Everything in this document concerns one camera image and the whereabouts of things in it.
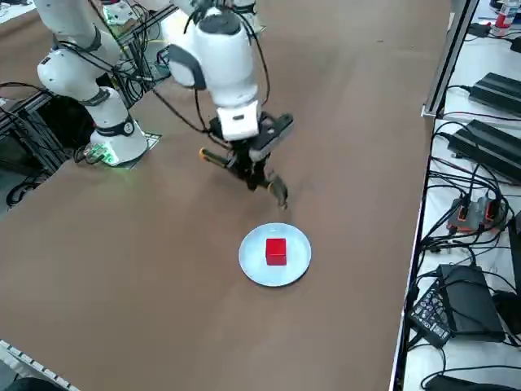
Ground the bottle with red label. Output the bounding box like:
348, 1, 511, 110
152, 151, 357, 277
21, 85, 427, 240
492, 0, 516, 38

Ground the black equipment rack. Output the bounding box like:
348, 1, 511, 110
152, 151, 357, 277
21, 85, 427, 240
0, 81, 97, 176

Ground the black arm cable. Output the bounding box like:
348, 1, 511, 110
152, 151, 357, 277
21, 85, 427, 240
150, 0, 272, 147

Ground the light blue round plate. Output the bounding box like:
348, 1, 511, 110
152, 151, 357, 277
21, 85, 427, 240
238, 222, 313, 288

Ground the orange grey power strip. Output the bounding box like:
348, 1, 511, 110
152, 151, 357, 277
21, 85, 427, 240
446, 194, 510, 235

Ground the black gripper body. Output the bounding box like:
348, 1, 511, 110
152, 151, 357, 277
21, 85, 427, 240
225, 136, 268, 172

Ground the black box device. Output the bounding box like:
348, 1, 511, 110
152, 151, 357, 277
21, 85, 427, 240
437, 263, 506, 344

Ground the black power adapter brick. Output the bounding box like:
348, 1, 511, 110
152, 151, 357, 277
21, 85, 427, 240
447, 119, 521, 185
467, 72, 521, 112

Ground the red wooden cube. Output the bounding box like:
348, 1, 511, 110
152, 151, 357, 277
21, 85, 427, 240
265, 237, 287, 267

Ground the white perforated rail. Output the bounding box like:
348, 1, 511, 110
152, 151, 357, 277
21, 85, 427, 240
0, 338, 81, 391

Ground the black flat device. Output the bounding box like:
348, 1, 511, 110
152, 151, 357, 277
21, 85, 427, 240
421, 372, 521, 391

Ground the aluminium frame post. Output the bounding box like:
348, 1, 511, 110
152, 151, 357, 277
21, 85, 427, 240
421, 0, 482, 119

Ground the green wire basket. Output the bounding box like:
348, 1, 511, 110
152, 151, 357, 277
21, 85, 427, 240
156, 44, 172, 78

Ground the black dotted panel device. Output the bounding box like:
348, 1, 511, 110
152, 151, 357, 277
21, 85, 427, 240
408, 279, 453, 349

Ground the black rounded device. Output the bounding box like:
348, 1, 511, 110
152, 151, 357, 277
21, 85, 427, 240
492, 291, 521, 339

